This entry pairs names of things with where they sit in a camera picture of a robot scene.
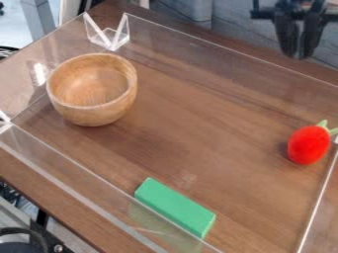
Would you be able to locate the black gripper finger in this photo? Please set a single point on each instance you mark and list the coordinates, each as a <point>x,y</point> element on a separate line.
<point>287,33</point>
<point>312,29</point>

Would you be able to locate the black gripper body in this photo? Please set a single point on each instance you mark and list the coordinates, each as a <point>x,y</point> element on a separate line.
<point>295,8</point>

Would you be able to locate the red fruit with green leaf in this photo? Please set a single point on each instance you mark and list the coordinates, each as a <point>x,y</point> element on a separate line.
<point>308,143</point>

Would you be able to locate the wooden bowl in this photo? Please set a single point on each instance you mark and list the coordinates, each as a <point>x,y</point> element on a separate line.
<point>92,89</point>

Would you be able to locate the green rectangular block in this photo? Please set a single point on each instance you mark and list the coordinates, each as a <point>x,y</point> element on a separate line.
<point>176,207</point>

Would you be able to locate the black clamp under table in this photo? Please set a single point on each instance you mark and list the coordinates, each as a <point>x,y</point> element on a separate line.
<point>48,241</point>

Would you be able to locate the clear acrylic corner bracket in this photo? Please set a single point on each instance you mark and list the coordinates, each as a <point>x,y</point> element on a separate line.
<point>108,38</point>

